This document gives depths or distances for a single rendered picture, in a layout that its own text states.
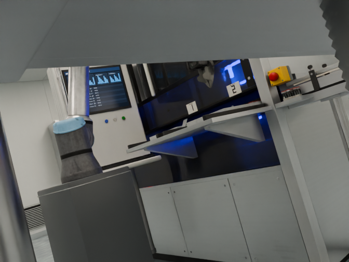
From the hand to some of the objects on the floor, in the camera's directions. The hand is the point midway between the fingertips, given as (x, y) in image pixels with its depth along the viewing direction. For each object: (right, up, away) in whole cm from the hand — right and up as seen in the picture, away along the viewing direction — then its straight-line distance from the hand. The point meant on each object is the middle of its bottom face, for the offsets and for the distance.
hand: (211, 84), depth 144 cm
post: (+54, -93, +2) cm, 108 cm away
